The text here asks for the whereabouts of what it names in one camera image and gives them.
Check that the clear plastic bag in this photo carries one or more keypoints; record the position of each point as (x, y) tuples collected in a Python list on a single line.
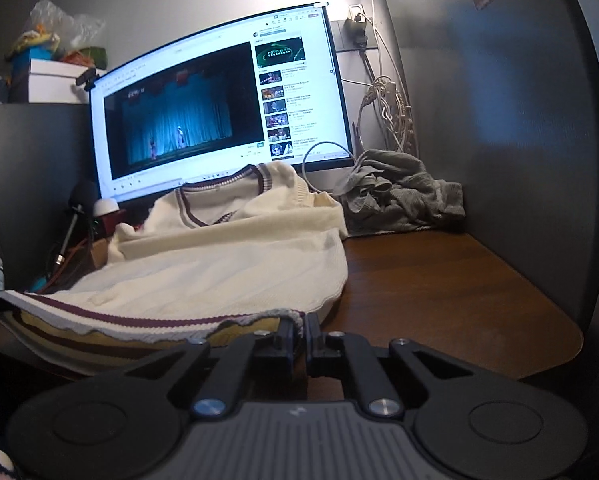
[(49, 12)]

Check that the black microphone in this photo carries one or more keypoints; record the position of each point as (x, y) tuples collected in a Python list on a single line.
[(81, 192)]

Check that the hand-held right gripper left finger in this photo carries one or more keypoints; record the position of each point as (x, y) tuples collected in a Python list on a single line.
[(285, 347)]

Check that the teal plastic item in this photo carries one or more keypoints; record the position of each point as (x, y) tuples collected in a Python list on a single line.
[(41, 285)]

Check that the white dome lamp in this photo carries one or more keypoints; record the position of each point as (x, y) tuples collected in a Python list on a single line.
[(106, 206)]

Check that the curved computer monitor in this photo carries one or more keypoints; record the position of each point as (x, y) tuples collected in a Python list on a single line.
[(289, 25)]

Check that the teal box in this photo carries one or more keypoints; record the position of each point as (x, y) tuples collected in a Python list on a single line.
[(34, 54)]

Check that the cream knit vest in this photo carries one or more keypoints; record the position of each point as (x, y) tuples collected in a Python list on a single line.
[(229, 260)]

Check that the white cardboard box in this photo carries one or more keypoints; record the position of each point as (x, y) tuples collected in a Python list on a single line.
[(54, 66), (49, 89)]

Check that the green orange box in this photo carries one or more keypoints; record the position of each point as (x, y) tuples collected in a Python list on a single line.
[(91, 55)]

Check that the wall power outlet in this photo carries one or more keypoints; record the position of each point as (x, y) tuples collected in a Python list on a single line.
[(349, 35)]

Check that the yellow green snack pack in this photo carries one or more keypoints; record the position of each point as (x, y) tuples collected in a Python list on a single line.
[(29, 39)]

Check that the black webcam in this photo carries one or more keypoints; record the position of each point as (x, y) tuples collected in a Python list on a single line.
[(89, 79)]

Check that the dark red box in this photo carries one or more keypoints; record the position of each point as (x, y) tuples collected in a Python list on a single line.
[(106, 224)]

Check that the grey crumpled garment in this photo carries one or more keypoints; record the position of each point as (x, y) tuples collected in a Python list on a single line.
[(404, 195)]

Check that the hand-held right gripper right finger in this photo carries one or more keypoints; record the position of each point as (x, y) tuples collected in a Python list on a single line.
[(313, 345)]

